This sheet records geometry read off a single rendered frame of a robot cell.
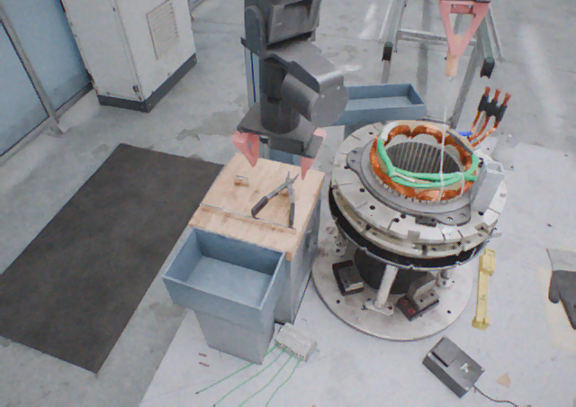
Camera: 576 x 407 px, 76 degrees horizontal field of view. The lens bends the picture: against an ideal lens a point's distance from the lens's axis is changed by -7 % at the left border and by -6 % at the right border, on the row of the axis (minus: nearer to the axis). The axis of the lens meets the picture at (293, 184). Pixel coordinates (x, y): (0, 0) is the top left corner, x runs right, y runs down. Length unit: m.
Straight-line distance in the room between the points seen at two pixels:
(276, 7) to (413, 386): 0.72
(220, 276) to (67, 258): 1.55
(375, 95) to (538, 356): 0.71
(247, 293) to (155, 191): 1.69
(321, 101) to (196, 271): 0.41
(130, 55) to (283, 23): 2.38
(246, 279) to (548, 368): 0.65
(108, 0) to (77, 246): 1.43
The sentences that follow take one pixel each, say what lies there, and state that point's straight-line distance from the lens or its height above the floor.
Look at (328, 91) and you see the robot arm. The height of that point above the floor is 1.36.
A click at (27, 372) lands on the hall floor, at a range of 1.98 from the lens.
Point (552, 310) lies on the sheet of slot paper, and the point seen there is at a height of 0.78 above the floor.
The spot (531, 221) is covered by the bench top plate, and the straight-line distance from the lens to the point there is 1.23.
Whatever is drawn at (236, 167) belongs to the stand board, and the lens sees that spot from 0.78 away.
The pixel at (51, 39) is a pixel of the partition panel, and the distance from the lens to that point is 3.01.
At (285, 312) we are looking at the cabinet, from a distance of 0.83.
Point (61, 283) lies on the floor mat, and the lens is 2.13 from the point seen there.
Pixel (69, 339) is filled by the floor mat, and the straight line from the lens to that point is 1.95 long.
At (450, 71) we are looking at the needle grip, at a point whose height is 1.30.
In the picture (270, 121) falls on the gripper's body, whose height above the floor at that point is 1.27.
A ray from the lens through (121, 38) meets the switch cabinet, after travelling 2.76.
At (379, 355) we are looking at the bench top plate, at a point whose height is 0.78.
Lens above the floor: 1.58
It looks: 45 degrees down
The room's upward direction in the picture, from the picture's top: straight up
